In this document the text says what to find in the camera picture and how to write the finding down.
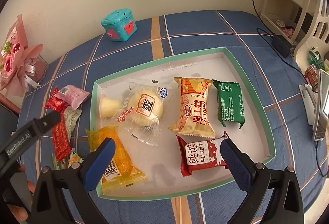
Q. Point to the pink snack packet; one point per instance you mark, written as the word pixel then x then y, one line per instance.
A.
pixel 74 95

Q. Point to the green and white box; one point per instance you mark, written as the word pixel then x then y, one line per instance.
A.
pixel 316 58

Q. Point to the small green and yellow packet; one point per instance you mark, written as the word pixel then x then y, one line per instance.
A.
pixel 73 158

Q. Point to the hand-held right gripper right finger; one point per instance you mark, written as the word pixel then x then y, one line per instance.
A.
pixel 236 165

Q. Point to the white and green snack packet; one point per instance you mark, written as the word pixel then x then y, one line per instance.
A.
pixel 70 118

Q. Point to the shiny red snack packet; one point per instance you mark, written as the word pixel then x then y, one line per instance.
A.
pixel 55 102

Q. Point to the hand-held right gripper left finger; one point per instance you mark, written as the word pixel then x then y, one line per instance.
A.
pixel 100 162

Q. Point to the colourful tape rolls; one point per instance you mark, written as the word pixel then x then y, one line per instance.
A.
pixel 311 73

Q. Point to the yellow cake roll packet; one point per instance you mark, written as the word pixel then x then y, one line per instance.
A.
pixel 195 111

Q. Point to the blue plaid cloth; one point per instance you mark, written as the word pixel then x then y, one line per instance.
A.
pixel 205 34

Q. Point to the person's left hand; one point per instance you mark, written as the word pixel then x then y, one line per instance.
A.
pixel 30 186

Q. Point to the teal toy box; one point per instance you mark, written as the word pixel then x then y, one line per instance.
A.
pixel 118 25

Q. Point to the pale yellow jelly cup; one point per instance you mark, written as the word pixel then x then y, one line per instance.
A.
pixel 109 107

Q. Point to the pink paper flower bouquet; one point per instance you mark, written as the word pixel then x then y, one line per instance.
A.
pixel 12 59

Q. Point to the red and white biscuit packet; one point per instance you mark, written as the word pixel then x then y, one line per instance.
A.
pixel 198 156

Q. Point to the clear packet with round bun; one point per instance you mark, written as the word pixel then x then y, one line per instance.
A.
pixel 145 108

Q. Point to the white tray with teal rim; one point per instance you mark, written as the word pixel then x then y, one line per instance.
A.
pixel 164 162

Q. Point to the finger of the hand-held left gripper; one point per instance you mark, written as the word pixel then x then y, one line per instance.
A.
pixel 48 119

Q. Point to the orange transparent snack packet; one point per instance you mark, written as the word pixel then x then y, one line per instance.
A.
pixel 126 162

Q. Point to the phone with pale case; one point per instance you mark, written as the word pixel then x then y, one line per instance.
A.
pixel 322 100

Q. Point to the white phone stand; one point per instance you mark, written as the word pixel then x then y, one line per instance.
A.
pixel 308 98

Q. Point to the dark green snack packet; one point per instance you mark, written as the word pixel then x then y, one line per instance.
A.
pixel 230 104

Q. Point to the white chair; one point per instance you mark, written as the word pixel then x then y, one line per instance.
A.
pixel 302 49

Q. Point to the flat red snack packet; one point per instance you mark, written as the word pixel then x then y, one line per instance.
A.
pixel 60 141

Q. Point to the black power adapter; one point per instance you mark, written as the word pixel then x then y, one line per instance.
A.
pixel 281 45

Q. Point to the square glass vase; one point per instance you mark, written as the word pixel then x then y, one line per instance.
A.
pixel 38 69

